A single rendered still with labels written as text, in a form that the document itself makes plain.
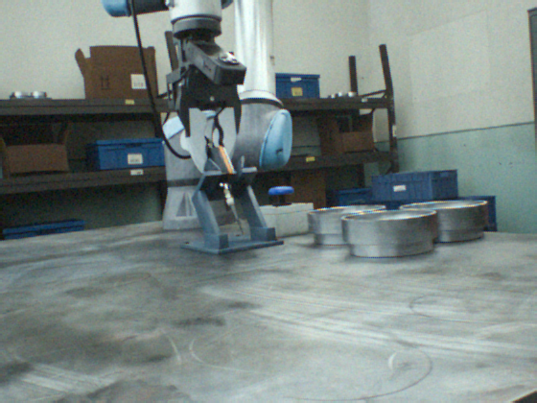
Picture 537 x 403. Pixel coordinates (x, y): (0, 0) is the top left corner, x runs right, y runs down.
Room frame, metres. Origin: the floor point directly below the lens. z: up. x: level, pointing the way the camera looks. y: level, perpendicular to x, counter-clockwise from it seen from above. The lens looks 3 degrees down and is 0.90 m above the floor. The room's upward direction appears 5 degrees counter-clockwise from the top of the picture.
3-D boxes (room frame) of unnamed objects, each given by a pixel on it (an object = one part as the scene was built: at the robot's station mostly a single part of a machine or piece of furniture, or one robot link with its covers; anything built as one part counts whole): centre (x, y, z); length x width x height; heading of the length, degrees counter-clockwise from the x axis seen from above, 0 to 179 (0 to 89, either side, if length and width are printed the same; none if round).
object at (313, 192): (5.09, -0.24, 0.67); 0.52 x 0.43 x 0.43; 122
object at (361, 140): (5.41, -0.78, 1.19); 0.45 x 0.40 x 0.37; 117
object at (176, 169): (1.19, 0.15, 0.97); 0.13 x 0.12 x 0.14; 79
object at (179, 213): (1.19, 0.15, 0.85); 0.15 x 0.15 x 0.10
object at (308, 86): (5.09, -0.22, 1.61); 0.52 x 0.38 x 0.22; 125
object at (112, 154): (4.30, 1.05, 1.11); 0.52 x 0.38 x 0.22; 122
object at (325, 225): (0.75, -0.10, 0.82); 0.10 x 0.10 x 0.04
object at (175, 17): (0.83, 0.09, 1.14); 0.08 x 0.08 x 0.05
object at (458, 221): (0.70, -0.21, 0.82); 0.10 x 0.10 x 0.04
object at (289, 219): (0.90, -0.02, 0.82); 0.08 x 0.07 x 0.05; 32
